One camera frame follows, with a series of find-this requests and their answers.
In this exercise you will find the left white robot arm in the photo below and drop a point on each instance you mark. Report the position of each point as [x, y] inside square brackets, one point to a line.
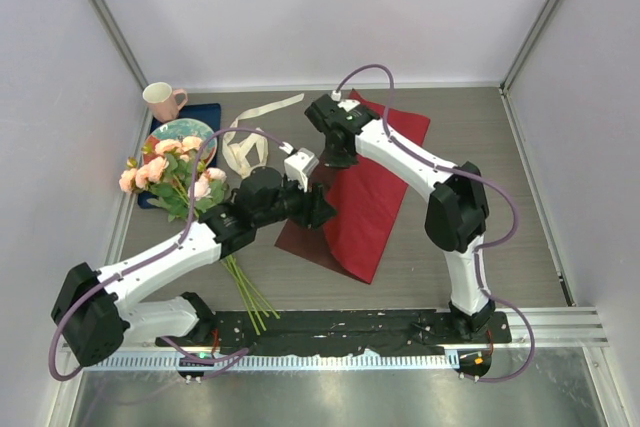
[96, 311]

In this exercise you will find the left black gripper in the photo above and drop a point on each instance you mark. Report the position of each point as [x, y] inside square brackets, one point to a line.
[314, 209]

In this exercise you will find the pink ceramic mug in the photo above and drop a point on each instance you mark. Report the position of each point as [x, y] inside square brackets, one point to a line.
[164, 101]

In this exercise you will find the red and teal plate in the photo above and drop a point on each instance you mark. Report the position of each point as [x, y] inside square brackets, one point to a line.
[175, 130]

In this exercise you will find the perforated metal rail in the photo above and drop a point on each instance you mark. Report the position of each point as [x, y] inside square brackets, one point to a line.
[139, 361]

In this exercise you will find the pink fake flower bouquet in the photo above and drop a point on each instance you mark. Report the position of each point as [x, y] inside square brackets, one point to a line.
[175, 177]

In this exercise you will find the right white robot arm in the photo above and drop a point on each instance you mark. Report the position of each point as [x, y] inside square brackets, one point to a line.
[457, 206]

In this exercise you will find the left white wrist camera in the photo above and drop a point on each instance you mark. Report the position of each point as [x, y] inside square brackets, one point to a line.
[299, 164]

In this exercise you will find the red wrapping paper sheet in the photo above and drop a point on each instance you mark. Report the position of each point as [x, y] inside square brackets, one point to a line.
[367, 198]

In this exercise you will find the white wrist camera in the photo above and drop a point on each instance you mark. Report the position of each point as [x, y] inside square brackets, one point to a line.
[338, 104]
[299, 164]

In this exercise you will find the cream ribbon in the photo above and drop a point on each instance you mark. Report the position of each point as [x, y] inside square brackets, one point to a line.
[251, 152]

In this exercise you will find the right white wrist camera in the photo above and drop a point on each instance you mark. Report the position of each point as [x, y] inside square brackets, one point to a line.
[338, 104]

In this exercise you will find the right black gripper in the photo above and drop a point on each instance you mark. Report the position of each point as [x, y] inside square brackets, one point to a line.
[333, 161]

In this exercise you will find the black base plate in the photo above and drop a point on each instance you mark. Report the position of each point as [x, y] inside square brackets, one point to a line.
[338, 333]

